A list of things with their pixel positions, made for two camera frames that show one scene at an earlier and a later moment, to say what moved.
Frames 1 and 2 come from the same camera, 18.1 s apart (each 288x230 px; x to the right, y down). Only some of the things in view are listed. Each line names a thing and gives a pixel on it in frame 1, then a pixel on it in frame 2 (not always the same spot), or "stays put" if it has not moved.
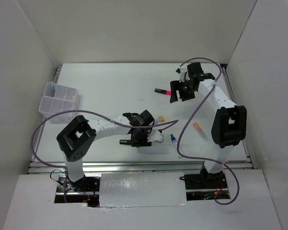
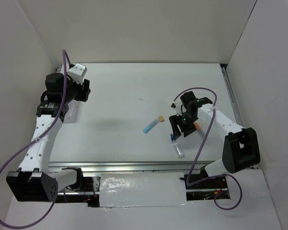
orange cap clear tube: (201, 132) stays put
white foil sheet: (138, 189) stays put
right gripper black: (174, 86) to (187, 130)
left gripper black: (143, 143) to (83, 95)
